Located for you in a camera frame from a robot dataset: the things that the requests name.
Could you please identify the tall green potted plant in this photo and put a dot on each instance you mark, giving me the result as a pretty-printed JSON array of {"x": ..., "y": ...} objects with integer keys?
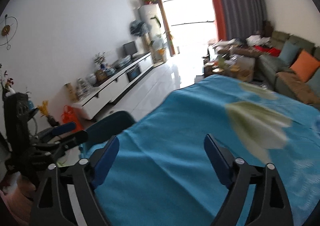
[{"x": 158, "y": 39}]

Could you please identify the green sectional sofa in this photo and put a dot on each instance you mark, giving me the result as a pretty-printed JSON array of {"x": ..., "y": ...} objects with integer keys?
[{"x": 270, "y": 70}]

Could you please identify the white standing air conditioner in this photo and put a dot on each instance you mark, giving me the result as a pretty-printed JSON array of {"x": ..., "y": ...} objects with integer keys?
[{"x": 145, "y": 13}]

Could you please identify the left hand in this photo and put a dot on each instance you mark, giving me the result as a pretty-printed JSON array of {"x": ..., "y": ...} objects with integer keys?
[{"x": 16, "y": 180}]

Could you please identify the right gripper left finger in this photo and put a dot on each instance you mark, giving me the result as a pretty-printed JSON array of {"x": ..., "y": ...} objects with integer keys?
[{"x": 52, "y": 204}]

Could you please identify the orange grey curtain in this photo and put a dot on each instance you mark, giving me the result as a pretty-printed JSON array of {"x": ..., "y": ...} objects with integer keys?
[{"x": 239, "y": 18}]

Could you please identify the white black tv cabinet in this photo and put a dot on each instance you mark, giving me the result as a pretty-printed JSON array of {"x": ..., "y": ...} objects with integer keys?
[{"x": 112, "y": 89}]

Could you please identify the blue floral table cloth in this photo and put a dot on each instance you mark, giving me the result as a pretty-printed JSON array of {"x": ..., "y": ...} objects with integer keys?
[{"x": 163, "y": 176}]

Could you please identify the blue cushion far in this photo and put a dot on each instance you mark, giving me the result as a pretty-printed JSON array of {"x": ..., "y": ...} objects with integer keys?
[{"x": 288, "y": 53}]

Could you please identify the cluttered coffee table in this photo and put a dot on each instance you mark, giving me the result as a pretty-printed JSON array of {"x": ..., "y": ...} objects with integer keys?
[{"x": 234, "y": 66}]

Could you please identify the pink sleeve left forearm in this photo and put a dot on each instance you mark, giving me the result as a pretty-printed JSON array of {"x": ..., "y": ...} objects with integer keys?
[{"x": 19, "y": 206}]

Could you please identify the blue cushion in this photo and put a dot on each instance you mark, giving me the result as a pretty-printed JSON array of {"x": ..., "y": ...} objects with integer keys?
[
  {"x": 314, "y": 82},
  {"x": 288, "y": 53}
]

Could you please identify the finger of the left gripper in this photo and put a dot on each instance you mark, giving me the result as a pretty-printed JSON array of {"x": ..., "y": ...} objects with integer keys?
[
  {"x": 70, "y": 142},
  {"x": 50, "y": 133}
]

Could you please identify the small black monitor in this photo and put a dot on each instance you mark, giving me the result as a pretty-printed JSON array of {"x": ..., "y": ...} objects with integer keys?
[{"x": 130, "y": 48}]

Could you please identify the orange plastic bag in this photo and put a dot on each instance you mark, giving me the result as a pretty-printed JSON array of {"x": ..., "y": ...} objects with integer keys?
[{"x": 69, "y": 115}]

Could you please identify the teal trash bin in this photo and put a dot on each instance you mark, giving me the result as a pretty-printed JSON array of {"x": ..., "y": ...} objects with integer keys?
[{"x": 107, "y": 127}]

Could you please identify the orange cushion far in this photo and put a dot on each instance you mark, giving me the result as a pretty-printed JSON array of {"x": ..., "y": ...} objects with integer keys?
[{"x": 305, "y": 66}]

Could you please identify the round wall clock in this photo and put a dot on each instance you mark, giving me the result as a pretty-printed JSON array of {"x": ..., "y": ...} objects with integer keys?
[{"x": 9, "y": 25}]

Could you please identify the blue cushion near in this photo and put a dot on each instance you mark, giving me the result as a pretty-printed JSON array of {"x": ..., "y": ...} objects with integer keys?
[{"x": 314, "y": 82}]

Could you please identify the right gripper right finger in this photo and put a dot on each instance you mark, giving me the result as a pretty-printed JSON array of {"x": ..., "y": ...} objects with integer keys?
[{"x": 270, "y": 204}]

